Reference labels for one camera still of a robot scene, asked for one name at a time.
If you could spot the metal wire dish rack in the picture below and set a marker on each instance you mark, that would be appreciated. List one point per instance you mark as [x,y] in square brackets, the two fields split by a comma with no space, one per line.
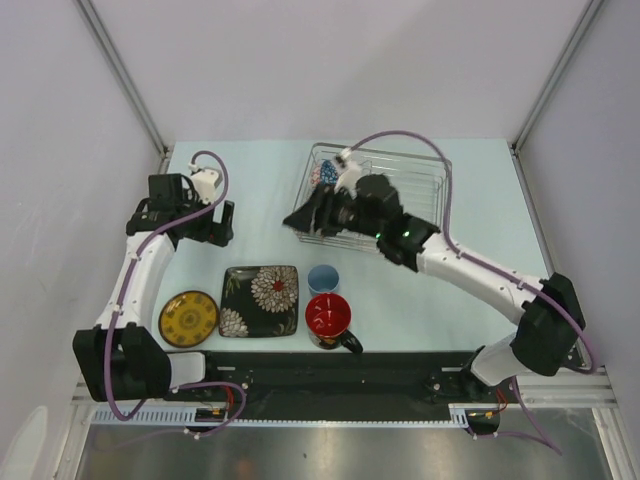
[421,181]

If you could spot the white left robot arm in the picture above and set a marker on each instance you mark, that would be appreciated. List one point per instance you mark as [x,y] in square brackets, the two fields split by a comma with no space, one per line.
[119,358]

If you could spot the red black skull mug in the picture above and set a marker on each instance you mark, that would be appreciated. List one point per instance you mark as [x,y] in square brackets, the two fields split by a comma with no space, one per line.
[328,319]

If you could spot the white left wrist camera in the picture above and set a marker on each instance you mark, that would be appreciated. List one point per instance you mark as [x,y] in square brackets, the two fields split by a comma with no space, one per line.
[206,180]

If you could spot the blue triangle pattern bowl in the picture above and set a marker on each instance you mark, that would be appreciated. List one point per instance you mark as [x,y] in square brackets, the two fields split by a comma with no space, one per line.
[323,172]

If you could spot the black square floral plate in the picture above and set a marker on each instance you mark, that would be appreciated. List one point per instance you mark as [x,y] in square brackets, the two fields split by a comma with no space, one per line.
[259,302]

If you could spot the yellow round plate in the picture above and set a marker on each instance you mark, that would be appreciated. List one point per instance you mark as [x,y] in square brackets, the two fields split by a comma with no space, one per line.
[188,319]

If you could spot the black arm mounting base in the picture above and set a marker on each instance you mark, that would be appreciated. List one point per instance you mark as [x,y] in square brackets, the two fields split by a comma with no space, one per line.
[376,386]

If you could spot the white slotted cable duct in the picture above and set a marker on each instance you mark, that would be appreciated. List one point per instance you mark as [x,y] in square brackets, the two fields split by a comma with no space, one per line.
[205,419]

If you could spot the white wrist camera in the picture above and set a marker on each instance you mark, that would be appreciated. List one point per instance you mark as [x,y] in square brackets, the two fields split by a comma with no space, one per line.
[349,171]
[206,180]

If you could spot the light blue cup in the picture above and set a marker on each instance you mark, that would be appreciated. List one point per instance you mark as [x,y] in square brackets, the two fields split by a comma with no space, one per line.
[323,279]

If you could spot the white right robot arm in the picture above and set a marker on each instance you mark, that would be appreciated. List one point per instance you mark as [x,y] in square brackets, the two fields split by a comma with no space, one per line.
[546,312]

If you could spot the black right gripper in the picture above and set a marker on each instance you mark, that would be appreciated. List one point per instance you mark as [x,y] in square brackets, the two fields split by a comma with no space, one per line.
[317,213]

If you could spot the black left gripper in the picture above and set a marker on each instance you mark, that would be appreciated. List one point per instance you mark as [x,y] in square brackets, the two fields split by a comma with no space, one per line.
[217,233]

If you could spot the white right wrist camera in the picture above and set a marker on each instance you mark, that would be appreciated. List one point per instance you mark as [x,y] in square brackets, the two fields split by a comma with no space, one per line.
[349,171]

